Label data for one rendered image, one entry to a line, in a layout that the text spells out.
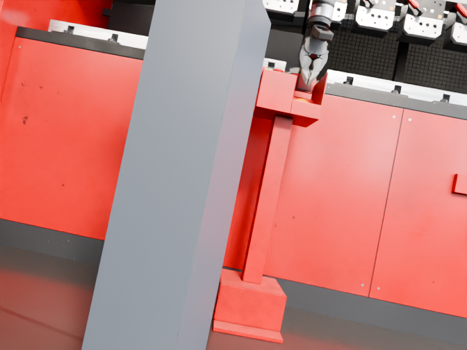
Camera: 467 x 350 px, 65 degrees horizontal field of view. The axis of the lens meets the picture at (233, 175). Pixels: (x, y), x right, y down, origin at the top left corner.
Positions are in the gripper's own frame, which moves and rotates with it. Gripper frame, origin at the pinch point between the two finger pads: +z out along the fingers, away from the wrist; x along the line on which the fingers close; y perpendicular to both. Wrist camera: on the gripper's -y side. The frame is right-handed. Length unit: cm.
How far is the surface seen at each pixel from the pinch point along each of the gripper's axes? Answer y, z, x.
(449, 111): 18, -5, -59
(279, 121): -2.0, 14.8, 6.8
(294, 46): 92, -39, -6
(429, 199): 15, 30, -57
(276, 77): -5.9, 2.4, 10.8
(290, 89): -6.1, 5.0, 5.9
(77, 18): 78, -25, 110
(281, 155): -2.9, 25.3, 4.0
